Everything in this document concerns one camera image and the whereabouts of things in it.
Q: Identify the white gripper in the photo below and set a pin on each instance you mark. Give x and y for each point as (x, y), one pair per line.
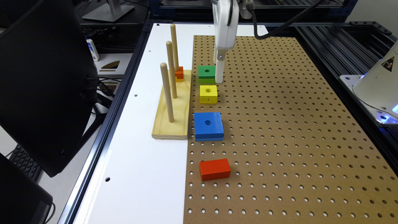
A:
(225, 17)

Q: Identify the yellow wooden block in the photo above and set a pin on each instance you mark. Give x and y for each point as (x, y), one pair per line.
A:
(208, 94)

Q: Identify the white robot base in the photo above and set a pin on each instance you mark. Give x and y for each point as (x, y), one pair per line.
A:
(377, 89)

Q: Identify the green wooden block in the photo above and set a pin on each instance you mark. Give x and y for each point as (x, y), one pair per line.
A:
(206, 74)

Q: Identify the small orange wooden block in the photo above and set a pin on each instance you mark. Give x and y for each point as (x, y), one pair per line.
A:
(179, 74)

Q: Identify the small yellow block under orange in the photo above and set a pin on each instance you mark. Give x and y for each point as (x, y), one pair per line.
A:
(179, 79)

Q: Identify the blue wooden block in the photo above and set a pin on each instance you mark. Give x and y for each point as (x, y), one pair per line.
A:
(208, 126)

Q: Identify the red wooden block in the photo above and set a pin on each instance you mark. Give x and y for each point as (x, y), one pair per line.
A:
(215, 169)

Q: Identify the middle wooden peg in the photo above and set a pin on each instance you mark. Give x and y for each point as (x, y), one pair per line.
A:
(170, 57)

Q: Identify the wooden peg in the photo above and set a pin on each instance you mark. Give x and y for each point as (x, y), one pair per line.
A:
(174, 46)
(170, 57)
(167, 93)

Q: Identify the front wooden peg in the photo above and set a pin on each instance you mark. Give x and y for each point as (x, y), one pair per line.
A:
(167, 93)

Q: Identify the rear wooden peg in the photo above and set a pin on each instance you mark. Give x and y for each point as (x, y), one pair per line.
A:
(174, 46)

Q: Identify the silver monitor stand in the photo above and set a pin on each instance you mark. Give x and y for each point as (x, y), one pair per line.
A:
(109, 12)

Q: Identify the white blue bottle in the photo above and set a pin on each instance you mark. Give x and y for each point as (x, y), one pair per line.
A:
(93, 50)

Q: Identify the brown pegboard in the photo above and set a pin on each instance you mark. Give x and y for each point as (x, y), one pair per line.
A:
(296, 153)

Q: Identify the large black monitor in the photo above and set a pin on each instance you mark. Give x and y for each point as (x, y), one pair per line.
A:
(48, 81)

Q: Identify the black keyboard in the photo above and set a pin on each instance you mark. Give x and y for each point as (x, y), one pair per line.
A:
(21, 159)

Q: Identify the black monitor corner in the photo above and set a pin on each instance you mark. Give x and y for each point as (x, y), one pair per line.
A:
(22, 200)

